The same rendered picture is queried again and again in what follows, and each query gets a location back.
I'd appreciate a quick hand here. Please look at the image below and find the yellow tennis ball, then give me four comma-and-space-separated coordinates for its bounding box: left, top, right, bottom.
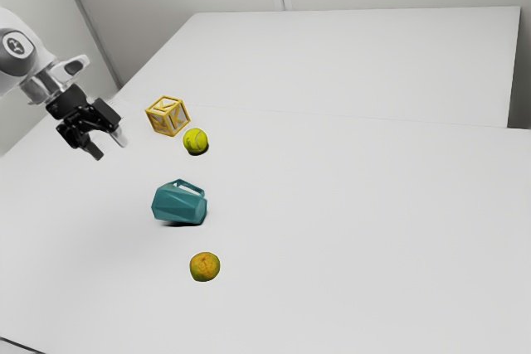
183, 127, 209, 154

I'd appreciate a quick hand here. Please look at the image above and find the yellow wooden letter block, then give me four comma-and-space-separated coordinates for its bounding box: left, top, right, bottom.
144, 95, 192, 138

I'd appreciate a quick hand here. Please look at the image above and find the teal faceted mug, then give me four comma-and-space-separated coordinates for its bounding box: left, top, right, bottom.
150, 178, 208, 226

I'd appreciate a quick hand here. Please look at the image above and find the orange fruit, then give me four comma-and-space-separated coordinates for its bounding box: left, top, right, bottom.
189, 251, 222, 283

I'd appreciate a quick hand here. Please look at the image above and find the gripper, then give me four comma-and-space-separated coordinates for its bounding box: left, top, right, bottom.
45, 83, 129, 162

